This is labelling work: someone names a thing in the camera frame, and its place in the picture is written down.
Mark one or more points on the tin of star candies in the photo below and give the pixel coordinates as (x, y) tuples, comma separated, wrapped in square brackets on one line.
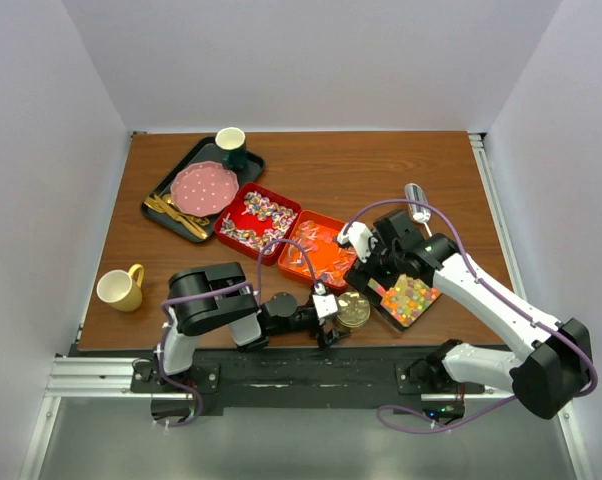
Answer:
[(403, 303)]

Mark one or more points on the dark green mug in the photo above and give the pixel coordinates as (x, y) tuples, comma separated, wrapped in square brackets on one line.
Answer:
[(232, 142)]

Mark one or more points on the pink polka dot plate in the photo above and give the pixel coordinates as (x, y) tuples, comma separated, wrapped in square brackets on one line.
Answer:
[(204, 188)]

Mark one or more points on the silver metal scoop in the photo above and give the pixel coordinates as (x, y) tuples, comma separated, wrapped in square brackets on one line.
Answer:
[(418, 212)]

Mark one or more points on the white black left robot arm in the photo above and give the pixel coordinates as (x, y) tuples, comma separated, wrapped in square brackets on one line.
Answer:
[(204, 299)]

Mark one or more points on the black serving tray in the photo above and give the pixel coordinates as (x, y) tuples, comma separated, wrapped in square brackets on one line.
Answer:
[(204, 150)]

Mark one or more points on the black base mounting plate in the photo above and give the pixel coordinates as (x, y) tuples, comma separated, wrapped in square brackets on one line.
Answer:
[(415, 355)]

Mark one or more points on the aluminium frame rail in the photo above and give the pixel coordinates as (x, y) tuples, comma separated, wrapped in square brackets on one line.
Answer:
[(96, 382)]

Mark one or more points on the red box of swirl candies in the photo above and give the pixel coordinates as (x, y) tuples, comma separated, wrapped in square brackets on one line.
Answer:
[(255, 217)]

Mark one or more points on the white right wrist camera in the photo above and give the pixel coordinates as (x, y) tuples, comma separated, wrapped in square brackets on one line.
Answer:
[(359, 237)]

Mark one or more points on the orange box of candies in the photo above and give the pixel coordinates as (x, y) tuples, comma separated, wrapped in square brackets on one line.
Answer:
[(316, 234)]

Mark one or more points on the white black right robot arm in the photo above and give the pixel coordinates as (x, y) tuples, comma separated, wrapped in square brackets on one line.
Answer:
[(547, 362)]

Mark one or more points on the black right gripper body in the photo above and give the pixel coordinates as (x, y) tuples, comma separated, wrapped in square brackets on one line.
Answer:
[(386, 260)]

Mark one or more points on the gold cutlery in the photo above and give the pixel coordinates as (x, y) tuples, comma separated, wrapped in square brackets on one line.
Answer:
[(158, 205)]

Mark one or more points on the clear glass jar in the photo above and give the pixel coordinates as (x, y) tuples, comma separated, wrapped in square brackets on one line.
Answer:
[(350, 325)]

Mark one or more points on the gold jar lid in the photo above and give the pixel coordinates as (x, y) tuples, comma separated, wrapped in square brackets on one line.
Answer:
[(352, 305)]

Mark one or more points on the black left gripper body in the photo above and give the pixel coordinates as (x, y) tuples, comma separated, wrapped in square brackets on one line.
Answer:
[(323, 338)]

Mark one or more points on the yellow mug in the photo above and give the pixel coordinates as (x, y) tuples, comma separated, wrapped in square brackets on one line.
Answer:
[(122, 289)]

